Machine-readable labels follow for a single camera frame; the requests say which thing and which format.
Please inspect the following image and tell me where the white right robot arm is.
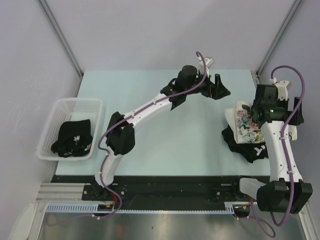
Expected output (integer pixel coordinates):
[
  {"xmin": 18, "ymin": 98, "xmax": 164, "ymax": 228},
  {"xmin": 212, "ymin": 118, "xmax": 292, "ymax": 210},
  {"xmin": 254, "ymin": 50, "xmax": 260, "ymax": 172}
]
[{"xmin": 230, "ymin": 80, "xmax": 313, "ymax": 214}]

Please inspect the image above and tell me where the aluminium frame rail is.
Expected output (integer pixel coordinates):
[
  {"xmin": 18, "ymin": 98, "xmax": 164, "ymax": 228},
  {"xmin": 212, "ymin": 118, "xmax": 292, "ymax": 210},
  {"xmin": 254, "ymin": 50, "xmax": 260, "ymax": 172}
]
[{"xmin": 36, "ymin": 182, "xmax": 312, "ymax": 218}]

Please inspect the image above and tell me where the white plastic laundry basket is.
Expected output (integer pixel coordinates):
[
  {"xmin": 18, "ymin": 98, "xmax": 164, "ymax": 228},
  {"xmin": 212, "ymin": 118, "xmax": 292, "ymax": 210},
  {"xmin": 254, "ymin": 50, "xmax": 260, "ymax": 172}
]
[{"xmin": 36, "ymin": 97, "xmax": 103, "ymax": 161}]

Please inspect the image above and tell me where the aluminium corner post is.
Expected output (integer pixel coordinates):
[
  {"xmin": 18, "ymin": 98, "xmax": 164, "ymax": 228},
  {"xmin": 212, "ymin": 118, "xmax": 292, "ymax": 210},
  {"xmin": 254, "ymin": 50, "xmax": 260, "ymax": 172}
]
[
  {"xmin": 37, "ymin": 0, "xmax": 85, "ymax": 77},
  {"xmin": 255, "ymin": 0, "xmax": 304, "ymax": 78}
]

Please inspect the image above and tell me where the right aluminium corner post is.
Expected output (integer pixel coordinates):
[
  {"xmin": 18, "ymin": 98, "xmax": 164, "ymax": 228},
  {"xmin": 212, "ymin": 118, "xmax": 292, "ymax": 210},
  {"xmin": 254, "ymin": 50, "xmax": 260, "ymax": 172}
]
[{"xmin": 255, "ymin": 0, "xmax": 304, "ymax": 78}]

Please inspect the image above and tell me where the black t shirt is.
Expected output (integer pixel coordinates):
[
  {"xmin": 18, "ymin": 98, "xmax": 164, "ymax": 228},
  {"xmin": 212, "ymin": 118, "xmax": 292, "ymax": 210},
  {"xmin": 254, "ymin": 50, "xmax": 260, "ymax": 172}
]
[{"xmin": 51, "ymin": 119, "xmax": 93, "ymax": 158}]

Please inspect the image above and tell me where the stack of black t shirts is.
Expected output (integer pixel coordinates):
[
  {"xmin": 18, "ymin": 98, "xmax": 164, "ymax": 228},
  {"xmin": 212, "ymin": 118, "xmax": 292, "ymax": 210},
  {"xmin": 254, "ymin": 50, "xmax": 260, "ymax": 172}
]
[{"xmin": 221, "ymin": 125, "xmax": 269, "ymax": 164}]

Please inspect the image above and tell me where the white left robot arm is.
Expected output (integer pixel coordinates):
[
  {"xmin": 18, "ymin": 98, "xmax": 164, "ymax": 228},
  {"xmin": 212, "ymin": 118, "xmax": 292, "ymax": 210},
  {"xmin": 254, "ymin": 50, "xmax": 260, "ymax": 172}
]
[{"xmin": 93, "ymin": 65, "xmax": 231, "ymax": 200}]

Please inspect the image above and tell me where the white t shirt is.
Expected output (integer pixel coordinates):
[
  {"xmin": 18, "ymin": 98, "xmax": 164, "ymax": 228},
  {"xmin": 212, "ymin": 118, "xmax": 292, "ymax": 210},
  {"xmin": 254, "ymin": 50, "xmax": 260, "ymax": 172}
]
[{"xmin": 221, "ymin": 101, "xmax": 267, "ymax": 146}]

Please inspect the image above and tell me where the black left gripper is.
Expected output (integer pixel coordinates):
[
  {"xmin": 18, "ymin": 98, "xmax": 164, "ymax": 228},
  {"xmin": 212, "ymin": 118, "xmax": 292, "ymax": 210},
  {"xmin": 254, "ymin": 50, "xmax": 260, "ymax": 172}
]
[{"xmin": 184, "ymin": 69, "xmax": 230, "ymax": 100}]

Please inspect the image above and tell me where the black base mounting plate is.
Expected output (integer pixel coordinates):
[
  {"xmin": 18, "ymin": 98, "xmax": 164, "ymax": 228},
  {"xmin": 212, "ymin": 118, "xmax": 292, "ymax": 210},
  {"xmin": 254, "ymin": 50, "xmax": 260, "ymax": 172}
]
[{"xmin": 81, "ymin": 176, "xmax": 250, "ymax": 217}]

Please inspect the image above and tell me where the white slotted cable duct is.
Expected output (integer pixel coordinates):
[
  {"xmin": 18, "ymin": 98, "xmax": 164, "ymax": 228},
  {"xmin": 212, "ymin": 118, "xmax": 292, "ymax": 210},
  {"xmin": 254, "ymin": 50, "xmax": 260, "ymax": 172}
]
[{"xmin": 45, "ymin": 202, "xmax": 250, "ymax": 215}]

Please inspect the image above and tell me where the left aluminium corner post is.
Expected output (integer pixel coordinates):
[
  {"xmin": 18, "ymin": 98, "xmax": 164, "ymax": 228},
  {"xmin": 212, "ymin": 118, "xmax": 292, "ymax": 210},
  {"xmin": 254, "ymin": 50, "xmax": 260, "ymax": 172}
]
[{"xmin": 37, "ymin": 0, "xmax": 85, "ymax": 77}]

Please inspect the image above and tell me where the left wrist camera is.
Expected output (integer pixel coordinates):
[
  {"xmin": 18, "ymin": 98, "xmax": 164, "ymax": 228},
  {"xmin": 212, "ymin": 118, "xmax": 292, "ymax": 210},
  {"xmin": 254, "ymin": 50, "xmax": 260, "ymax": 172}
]
[{"xmin": 198, "ymin": 57, "xmax": 215, "ymax": 76}]

